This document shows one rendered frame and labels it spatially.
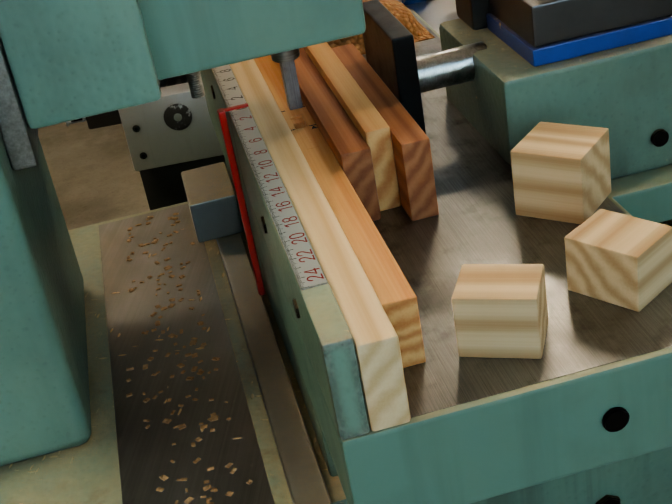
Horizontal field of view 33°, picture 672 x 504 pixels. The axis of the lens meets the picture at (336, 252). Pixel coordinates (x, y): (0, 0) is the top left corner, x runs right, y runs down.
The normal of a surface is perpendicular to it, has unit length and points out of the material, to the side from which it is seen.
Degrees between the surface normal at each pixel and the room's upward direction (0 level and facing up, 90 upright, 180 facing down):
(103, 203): 0
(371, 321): 0
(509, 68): 0
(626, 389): 90
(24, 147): 90
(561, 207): 90
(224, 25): 90
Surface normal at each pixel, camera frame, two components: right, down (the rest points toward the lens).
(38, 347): 0.22, 0.45
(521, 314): -0.25, 0.51
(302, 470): -0.16, -0.86
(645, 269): 0.71, 0.25
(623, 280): -0.68, 0.45
